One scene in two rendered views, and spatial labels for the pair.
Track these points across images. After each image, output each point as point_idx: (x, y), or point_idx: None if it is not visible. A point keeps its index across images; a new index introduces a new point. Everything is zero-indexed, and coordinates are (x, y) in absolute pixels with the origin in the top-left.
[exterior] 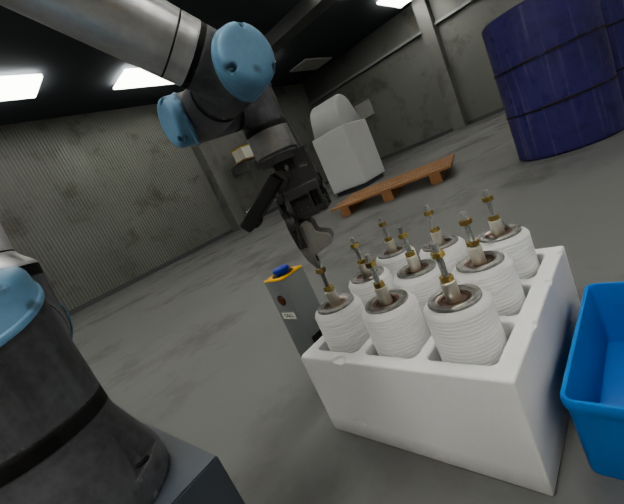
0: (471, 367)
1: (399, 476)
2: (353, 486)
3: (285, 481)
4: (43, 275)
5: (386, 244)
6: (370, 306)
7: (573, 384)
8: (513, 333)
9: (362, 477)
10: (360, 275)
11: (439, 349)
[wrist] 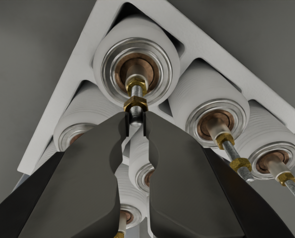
0: (35, 157)
1: (64, 45)
2: (55, 3)
3: None
4: None
5: (279, 170)
6: (81, 131)
7: None
8: None
9: (63, 12)
10: (226, 114)
11: (52, 148)
